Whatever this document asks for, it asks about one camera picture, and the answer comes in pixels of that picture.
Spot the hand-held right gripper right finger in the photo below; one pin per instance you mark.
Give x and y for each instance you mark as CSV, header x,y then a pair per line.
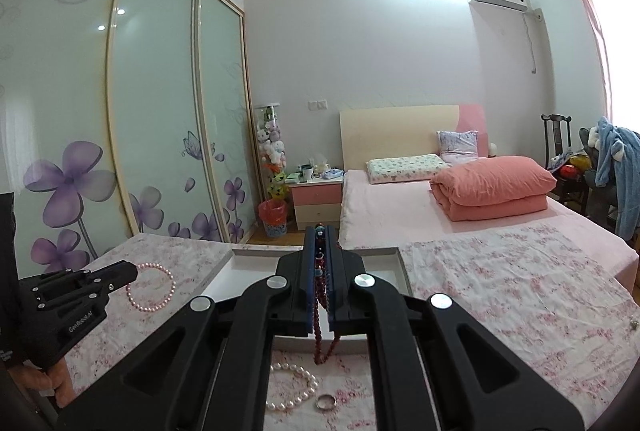
x,y
332,318

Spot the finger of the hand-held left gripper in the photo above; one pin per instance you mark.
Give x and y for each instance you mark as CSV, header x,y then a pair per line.
x,y
80,283

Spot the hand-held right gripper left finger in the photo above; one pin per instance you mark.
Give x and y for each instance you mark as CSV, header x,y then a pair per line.
x,y
310,311

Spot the dark red bead strand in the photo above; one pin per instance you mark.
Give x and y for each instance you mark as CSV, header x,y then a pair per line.
x,y
318,351

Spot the grey cardboard box tray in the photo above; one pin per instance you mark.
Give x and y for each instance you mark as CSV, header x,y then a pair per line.
x,y
250,271

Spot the person's left hand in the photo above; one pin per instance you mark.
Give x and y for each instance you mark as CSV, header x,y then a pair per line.
x,y
50,386

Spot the red waste bin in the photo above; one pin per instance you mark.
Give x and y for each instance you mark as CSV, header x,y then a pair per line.
x,y
273,216

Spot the pink and cream nightstand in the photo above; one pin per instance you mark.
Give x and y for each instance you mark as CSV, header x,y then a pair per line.
x,y
315,203

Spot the bed with pink sheet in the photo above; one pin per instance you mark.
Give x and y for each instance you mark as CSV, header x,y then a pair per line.
x,y
385,211

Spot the white mug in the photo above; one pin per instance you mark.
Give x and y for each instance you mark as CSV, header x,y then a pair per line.
x,y
307,172

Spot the light blue cloth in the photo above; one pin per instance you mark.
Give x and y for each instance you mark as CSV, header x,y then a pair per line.
x,y
331,173

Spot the clear tube of plush toys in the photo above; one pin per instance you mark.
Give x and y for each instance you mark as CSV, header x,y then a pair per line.
x,y
272,151

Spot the floral print pillow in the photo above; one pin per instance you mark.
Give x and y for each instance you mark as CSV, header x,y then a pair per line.
x,y
405,168

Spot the pink floral table cloth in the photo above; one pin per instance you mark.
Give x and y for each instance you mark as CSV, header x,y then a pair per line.
x,y
500,311

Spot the frosted wardrobe door butterfly print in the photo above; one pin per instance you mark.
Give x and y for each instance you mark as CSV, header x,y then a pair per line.
x,y
155,111

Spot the cream and pink headboard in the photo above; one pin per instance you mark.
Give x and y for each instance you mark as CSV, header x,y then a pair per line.
x,y
390,131

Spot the frosted wardrobe door large flowers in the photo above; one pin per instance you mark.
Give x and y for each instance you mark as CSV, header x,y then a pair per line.
x,y
60,86

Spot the folded salmon pink quilt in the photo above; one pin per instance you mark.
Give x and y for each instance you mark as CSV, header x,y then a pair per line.
x,y
492,186

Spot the light purple pillow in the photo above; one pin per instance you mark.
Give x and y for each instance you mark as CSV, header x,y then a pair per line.
x,y
457,143

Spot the frosted wardrobe door small flowers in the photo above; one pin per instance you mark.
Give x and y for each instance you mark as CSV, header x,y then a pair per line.
x,y
225,111

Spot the pile of colourful toys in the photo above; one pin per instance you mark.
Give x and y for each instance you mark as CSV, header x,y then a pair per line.
x,y
572,166

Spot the dark wooden chair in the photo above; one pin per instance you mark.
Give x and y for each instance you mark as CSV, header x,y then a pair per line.
x,y
555,136

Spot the blue plush garment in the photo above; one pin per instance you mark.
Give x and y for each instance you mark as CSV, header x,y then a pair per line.
x,y
622,171

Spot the white air conditioner pipe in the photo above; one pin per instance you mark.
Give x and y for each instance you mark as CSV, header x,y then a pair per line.
x,y
534,41

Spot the pink sheer curtain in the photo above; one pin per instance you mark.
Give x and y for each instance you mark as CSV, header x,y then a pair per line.
x,y
592,11

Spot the wall switch plate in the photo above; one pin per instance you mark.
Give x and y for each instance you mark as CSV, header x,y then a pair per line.
x,y
318,104

